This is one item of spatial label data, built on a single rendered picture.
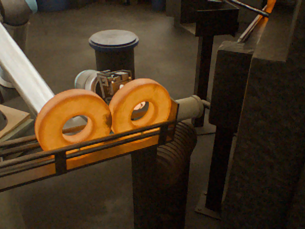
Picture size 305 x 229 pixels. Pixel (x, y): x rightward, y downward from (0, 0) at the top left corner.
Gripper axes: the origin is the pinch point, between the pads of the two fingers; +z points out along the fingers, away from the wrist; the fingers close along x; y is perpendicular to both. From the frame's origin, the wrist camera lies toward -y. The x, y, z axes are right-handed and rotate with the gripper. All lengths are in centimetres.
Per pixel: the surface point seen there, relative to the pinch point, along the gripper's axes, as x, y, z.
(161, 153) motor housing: 7.5, -17.0, -7.4
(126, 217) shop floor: 7, -60, -47
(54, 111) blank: -19.4, 5.5, 3.9
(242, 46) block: 30.7, 8.0, 2.8
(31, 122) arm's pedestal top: -12, -26, -116
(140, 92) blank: -0.8, 4.2, 3.5
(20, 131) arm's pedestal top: -19, -27, -111
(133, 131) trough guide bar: -3.9, -4.1, 2.8
